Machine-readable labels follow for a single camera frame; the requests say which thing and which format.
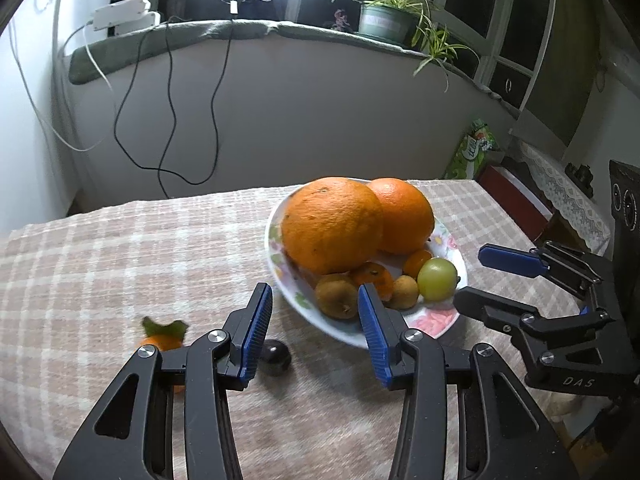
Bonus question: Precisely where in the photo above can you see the small brown longan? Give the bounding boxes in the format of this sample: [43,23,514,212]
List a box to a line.
[389,276,419,310]

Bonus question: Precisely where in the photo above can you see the white power strip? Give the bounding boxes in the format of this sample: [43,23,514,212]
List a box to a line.
[87,0,161,38]

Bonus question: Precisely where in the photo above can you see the small tangerine with leaf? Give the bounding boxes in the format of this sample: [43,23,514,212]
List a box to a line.
[139,316,190,395]

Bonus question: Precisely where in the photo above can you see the white cable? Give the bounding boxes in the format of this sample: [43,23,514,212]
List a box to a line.
[7,20,118,153]

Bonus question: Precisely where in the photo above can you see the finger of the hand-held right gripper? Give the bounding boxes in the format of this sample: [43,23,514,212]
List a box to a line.
[477,241,608,301]
[452,286,617,376]

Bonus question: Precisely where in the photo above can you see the large round orange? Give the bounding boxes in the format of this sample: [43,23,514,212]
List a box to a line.
[281,177,385,275]

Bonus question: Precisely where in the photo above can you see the white window frame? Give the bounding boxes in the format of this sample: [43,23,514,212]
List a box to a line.
[430,0,560,113]

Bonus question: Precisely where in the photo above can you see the green round fruit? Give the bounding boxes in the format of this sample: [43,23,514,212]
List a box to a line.
[417,257,459,301]

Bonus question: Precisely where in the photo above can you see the black cable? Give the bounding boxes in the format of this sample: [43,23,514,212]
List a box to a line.
[114,17,177,201]
[157,7,236,186]

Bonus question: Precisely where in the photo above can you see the small leafless tangerine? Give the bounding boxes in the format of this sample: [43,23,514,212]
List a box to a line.
[348,262,394,303]

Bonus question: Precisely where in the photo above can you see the oval orange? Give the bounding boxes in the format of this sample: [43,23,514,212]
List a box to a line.
[367,178,435,255]

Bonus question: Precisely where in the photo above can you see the red box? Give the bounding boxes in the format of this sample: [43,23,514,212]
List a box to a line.
[475,162,556,241]

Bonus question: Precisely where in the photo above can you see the floral white plate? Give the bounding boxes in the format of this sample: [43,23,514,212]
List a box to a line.
[265,187,468,351]

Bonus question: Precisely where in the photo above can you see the green snack bag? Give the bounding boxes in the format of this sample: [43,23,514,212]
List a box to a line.
[445,119,501,181]

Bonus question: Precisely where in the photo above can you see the orange cherry tomato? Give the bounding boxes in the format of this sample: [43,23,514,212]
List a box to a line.
[402,249,433,279]

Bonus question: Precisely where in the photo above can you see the brown kiwi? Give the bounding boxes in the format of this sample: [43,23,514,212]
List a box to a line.
[315,272,360,320]

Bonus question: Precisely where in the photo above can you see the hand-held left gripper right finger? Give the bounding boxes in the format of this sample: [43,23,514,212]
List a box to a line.
[357,283,568,480]

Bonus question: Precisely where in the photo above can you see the white lace cloth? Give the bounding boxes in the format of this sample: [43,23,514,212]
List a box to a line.
[517,140,613,256]

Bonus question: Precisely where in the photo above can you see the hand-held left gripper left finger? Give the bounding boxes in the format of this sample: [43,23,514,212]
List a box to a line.
[52,282,274,480]

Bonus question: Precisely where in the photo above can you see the potted spider plant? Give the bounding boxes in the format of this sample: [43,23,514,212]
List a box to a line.
[330,0,481,78]

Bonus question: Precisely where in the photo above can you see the dark metal object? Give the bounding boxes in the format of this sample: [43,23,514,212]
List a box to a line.
[565,162,594,196]

